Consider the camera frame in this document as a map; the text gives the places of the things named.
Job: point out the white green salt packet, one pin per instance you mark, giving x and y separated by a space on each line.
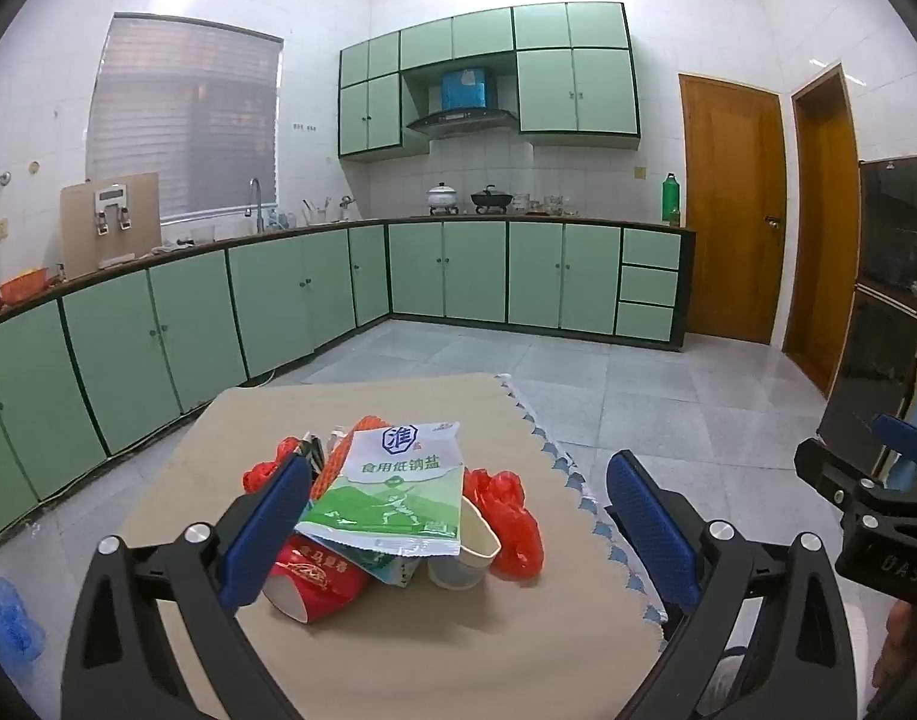
398 495

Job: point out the person's right hand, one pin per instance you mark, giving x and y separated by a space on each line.
899 641

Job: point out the green bottle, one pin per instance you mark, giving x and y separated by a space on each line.
671 199

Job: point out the red paper cup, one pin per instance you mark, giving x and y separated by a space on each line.
316 577

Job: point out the beige tablecloth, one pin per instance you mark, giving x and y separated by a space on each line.
398 405

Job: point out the blue plastic bag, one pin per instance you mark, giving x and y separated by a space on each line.
8 619

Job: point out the chrome faucet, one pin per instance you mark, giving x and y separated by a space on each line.
259 214

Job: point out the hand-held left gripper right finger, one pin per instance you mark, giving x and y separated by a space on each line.
646 517

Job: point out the black wok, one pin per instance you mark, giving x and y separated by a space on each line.
492 200

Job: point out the white blue lace tablecloth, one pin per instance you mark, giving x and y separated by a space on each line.
571 480

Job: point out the red plastic bag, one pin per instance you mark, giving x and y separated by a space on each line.
511 532

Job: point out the utensil holder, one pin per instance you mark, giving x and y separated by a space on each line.
317 215

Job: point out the orange foam net sleeve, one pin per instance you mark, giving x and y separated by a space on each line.
346 457

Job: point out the wooden door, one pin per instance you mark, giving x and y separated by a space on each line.
822 240
728 202

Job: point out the white paper cup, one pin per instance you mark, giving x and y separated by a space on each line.
458 570

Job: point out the row of glass jars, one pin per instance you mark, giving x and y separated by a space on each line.
545 205

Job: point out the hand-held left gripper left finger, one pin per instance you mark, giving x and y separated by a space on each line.
267 532

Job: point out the range hood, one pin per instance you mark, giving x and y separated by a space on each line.
462 120

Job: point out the green wall cabinets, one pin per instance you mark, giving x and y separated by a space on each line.
578 90

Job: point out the window with blinds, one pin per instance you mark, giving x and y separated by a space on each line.
188 112

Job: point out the black refrigerator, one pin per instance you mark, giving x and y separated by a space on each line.
886 315

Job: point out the green base cabinets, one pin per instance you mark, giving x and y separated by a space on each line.
413 270

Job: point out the green cabinet drawer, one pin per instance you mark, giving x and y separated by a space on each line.
648 286
645 320
651 248

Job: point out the blue box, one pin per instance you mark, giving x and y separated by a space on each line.
466 90

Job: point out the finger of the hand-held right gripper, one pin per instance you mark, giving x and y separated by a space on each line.
826 465
905 433

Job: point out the white cooking pot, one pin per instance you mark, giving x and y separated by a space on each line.
442 196

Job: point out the orange plastic basket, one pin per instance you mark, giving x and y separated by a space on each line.
27 289

